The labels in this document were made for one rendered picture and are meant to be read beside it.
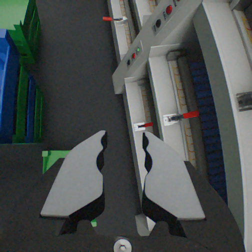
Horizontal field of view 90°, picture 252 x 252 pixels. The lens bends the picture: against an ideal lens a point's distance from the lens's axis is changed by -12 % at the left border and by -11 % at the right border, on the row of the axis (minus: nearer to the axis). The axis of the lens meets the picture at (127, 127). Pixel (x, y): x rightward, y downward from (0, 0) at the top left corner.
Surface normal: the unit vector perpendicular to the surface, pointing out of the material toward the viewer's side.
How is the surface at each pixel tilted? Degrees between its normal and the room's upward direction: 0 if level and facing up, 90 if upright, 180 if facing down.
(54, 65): 0
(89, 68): 0
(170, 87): 23
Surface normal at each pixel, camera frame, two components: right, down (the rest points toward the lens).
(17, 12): 0.36, -0.10
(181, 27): 0.16, 0.99
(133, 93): -0.03, -0.04
